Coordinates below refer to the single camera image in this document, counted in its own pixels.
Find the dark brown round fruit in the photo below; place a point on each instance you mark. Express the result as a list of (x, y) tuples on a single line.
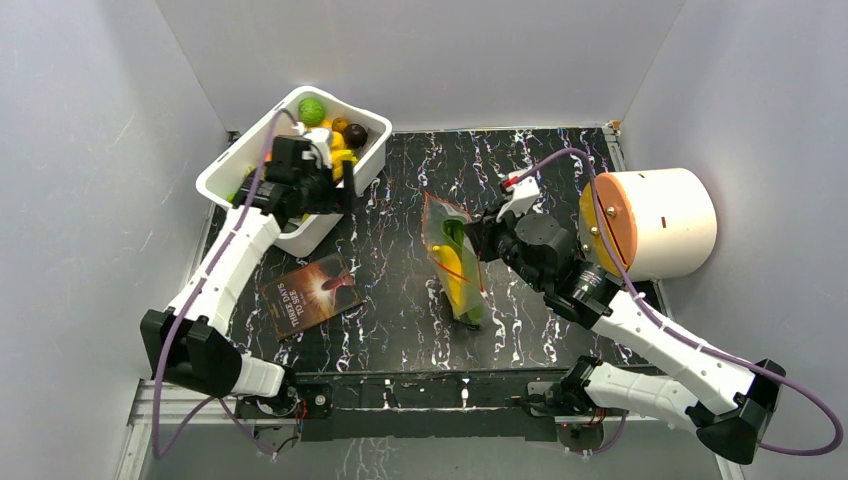
[(355, 135)]

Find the green leafy vegetable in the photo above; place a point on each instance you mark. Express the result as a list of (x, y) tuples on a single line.
[(454, 236)]

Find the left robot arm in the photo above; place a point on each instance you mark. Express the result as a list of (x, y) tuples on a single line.
[(261, 188)]

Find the dark book with orange cover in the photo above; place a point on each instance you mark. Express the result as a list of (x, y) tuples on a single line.
[(311, 295)]

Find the green round fruit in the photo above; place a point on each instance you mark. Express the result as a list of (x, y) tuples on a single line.
[(311, 112)]

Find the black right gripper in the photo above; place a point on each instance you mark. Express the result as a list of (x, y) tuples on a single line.
[(484, 234)]

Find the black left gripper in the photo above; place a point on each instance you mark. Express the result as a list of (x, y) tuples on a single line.
[(335, 202)]

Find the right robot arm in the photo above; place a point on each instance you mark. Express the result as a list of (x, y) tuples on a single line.
[(726, 406)]

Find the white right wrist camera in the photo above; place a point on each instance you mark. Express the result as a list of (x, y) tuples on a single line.
[(521, 192)]

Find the yellow banana bunch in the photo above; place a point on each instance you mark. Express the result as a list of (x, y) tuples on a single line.
[(448, 260)]

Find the black base bar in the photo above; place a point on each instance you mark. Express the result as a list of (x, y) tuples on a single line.
[(428, 404)]

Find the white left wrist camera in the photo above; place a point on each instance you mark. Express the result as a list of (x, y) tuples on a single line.
[(318, 142)]

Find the round cylinder with coloured lid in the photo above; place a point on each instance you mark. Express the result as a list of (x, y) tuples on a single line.
[(658, 223)]

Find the clear zip top bag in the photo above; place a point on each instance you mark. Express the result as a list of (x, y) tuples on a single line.
[(435, 211)]

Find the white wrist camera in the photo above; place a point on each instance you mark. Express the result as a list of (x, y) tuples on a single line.
[(521, 192), (318, 142)]

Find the white plastic bin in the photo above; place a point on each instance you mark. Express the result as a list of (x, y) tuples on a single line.
[(222, 177)]

